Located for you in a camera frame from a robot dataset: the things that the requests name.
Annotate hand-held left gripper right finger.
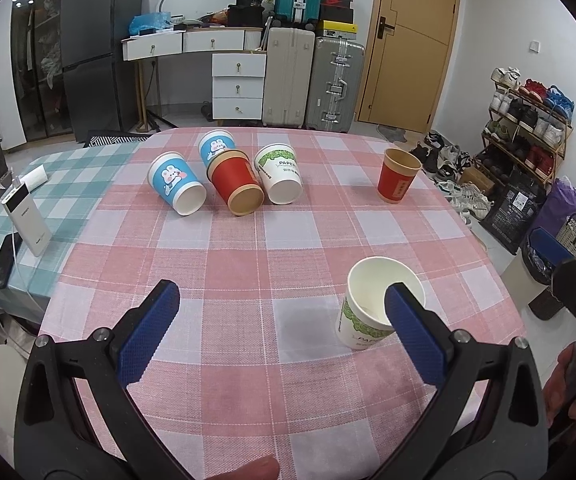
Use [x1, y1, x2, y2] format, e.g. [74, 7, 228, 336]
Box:
[368, 282, 551, 480]

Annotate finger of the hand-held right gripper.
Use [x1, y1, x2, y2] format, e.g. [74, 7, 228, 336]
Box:
[530, 227, 576, 268]

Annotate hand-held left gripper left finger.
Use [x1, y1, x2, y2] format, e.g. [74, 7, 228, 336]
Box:
[14, 280, 189, 480]

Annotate white green-leaf paper cup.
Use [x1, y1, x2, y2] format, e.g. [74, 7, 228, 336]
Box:
[255, 143, 303, 206]
[337, 256, 426, 352]

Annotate blue rabbit paper cup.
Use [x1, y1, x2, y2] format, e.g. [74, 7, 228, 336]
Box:
[148, 152, 207, 216]
[198, 129, 235, 167]

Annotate red paper cup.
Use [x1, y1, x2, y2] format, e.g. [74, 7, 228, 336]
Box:
[206, 149, 265, 217]
[377, 148, 423, 205]

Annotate person's right hand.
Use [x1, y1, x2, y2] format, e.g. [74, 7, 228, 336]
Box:
[542, 344, 576, 427]

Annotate person's left hand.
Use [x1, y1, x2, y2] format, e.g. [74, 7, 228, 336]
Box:
[195, 455, 281, 480]

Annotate purple plastic bag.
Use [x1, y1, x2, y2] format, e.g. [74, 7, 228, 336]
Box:
[538, 177, 576, 242]

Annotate black printed shopping bag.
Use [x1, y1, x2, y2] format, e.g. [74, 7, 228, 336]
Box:
[480, 167, 552, 256]

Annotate rows of racked shoes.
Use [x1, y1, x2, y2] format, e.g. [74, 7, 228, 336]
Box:
[483, 66, 576, 173]

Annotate pile of loose shoes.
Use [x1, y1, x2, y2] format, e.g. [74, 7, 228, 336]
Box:
[408, 130, 495, 222]

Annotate metal shoe rack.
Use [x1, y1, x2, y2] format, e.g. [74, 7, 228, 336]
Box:
[482, 67, 576, 187]

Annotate pink checked tablecloth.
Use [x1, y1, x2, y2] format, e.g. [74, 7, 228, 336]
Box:
[38, 127, 529, 480]

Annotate white chair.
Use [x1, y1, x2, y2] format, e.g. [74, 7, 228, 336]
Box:
[0, 310, 44, 417]

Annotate black smartphone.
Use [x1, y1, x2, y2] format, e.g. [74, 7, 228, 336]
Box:
[0, 233, 23, 290]

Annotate white power bank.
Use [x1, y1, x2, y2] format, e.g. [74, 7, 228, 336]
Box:
[2, 184, 52, 257]

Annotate green checked tablecloth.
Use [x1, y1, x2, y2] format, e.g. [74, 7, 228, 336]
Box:
[0, 140, 145, 313]

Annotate small white box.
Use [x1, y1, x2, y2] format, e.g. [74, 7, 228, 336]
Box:
[20, 165, 49, 191]

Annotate striped rug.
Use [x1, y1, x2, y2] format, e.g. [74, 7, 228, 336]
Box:
[84, 129, 152, 149]

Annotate wooden door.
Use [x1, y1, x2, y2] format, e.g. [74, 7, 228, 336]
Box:
[355, 0, 464, 136]

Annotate white vanity desk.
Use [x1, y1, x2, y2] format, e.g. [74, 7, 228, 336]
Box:
[120, 26, 268, 122]

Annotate silver suitcase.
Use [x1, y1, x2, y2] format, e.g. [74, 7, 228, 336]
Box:
[305, 36, 367, 134]

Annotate beige suitcase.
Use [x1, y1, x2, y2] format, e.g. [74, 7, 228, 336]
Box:
[261, 26, 317, 130]

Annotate glass door cabinet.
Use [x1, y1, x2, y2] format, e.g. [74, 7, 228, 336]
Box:
[10, 0, 76, 144]

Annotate dark grey refrigerator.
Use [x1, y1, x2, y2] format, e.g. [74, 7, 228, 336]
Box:
[60, 0, 151, 144]

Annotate yellow and black shoe box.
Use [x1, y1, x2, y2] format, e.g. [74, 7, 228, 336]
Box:
[316, 19, 360, 42]

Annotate blue plastic bag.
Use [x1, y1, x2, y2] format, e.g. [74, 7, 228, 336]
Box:
[128, 11, 173, 36]

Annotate red and black shoe box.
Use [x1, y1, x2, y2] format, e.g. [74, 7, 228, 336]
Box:
[319, 0, 355, 24]

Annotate black door handle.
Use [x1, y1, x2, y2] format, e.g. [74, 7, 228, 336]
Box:
[375, 15, 398, 41]

